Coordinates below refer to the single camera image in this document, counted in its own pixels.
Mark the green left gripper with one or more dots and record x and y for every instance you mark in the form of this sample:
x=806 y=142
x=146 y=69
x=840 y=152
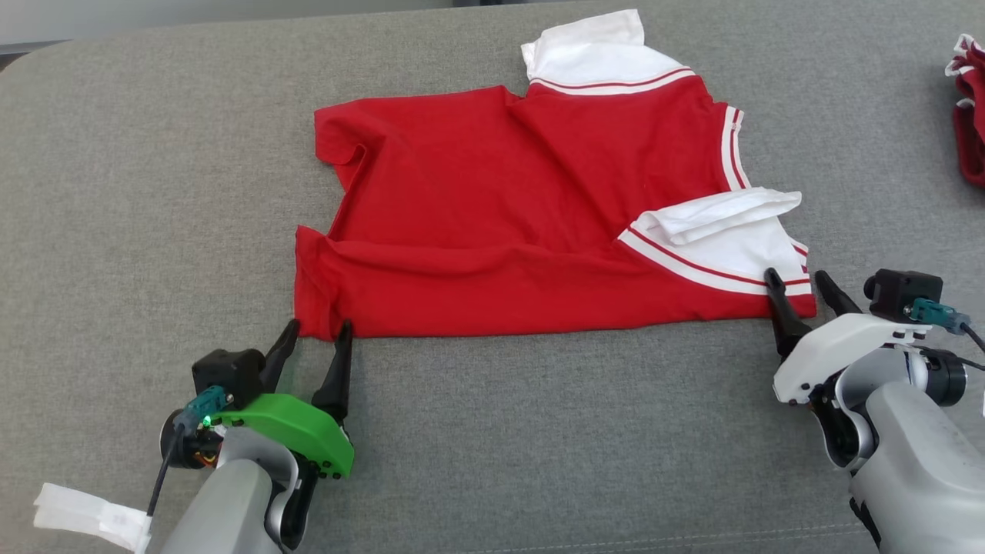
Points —
x=296 y=427

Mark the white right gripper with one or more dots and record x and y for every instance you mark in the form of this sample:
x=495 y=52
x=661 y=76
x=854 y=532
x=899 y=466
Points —
x=839 y=346

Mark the red shorts white stripes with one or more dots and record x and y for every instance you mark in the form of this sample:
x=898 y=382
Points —
x=971 y=115

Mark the red basketball jersey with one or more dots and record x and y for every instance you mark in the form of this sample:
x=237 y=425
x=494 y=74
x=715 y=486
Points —
x=500 y=208

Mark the grey fabric sofa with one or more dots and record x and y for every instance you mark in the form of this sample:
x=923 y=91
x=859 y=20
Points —
x=539 y=431

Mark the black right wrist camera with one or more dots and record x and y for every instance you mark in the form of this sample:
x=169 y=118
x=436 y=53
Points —
x=900 y=292

